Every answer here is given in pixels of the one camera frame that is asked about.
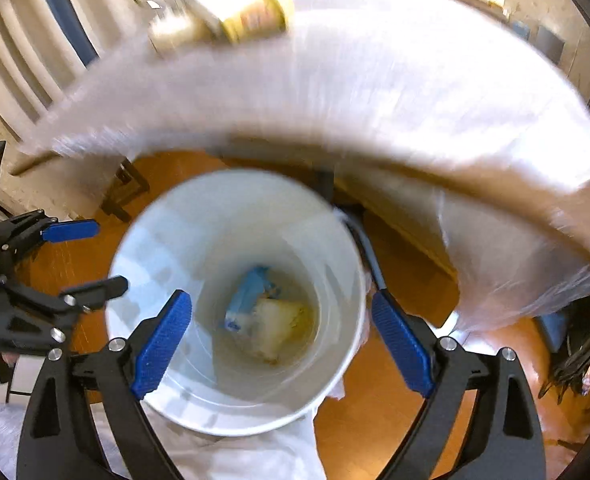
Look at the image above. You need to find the blue packet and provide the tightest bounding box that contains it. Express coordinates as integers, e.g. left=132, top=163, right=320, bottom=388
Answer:
left=225, top=266, right=281, bottom=333

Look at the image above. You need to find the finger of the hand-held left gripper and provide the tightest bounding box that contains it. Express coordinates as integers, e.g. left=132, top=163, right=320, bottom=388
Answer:
left=0, top=210, right=100, bottom=267
left=4, top=275, right=129, bottom=347

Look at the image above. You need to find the round wooden table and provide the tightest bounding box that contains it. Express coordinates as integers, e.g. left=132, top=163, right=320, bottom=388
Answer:
left=12, top=0, right=590, bottom=296

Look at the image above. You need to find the yellow packet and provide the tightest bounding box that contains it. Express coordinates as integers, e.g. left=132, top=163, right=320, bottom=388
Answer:
left=220, top=0, right=296, bottom=43

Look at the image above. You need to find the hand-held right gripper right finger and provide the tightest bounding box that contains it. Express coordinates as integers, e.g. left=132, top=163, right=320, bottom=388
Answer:
left=371, top=290, right=547, bottom=480

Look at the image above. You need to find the pale yellow wrapper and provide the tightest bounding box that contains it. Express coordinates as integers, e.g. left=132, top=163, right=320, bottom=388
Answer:
left=245, top=300, right=308, bottom=361

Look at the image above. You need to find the white plastic bucket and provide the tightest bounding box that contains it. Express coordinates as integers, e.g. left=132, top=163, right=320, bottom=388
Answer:
left=106, top=169, right=368, bottom=436

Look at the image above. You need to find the dark wooden chair leg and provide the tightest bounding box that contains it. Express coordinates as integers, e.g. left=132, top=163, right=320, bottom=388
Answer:
left=101, top=159, right=151, bottom=223

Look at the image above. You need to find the white ribbed panel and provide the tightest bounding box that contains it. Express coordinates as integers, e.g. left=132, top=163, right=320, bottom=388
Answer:
left=0, top=0, right=140, bottom=141

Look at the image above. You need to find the black cable bundle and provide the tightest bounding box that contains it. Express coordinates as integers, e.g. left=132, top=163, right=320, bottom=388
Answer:
left=540, top=300, right=590, bottom=401

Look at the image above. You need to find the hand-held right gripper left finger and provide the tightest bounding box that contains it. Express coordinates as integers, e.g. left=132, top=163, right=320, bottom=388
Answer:
left=16, top=290, right=193, bottom=480

